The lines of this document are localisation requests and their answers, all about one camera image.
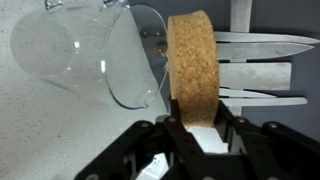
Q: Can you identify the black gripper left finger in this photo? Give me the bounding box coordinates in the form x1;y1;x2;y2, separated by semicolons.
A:
74;100;203;180

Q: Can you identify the long pointed kitchen knife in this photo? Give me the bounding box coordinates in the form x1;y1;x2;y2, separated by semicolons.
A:
214;31;320;60

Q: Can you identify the small paring knife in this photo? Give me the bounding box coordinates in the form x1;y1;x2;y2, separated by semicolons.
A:
219;88;308;106

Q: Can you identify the magnetic knife strip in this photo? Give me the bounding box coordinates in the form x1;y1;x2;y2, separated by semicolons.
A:
229;0;254;117

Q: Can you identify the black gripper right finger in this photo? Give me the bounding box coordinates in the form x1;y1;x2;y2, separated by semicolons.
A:
201;103;320;180

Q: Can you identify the clear glass bottle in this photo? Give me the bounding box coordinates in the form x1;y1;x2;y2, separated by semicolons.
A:
10;0;167;110

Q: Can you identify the cork lid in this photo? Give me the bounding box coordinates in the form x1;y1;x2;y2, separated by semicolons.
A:
167;10;219;127

